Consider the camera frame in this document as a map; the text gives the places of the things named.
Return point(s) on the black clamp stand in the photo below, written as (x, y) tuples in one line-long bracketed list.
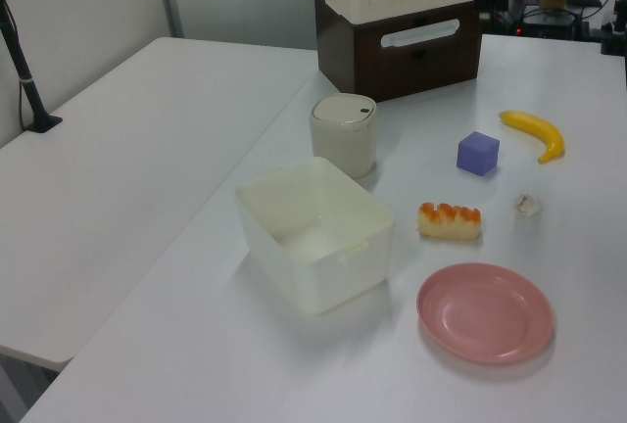
[(614, 36)]

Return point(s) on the black electronic device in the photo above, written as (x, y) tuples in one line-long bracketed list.
[(553, 24)]

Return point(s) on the yellow banana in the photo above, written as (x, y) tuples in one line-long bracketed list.
[(534, 125)]

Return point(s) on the dark brown drawer unit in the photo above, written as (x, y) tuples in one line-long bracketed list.
[(416, 70)]

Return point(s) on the orange glazed bread loaf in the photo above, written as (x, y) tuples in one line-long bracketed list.
[(448, 224)]

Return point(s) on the purple foam cube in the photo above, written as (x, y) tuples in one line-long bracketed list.
[(475, 156)]

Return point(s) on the cream lidded trash can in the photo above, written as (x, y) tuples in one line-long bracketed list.
[(343, 149)]

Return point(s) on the crumpled white paper ball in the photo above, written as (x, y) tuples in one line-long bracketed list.
[(526, 205)]

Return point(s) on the pink plastic plate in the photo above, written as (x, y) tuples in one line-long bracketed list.
[(485, 315)]

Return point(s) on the cream open plastic box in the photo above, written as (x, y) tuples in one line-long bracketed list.
[(352, 271)]

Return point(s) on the black camera pole with clamp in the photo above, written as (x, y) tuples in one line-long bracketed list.
[(27, 85)]

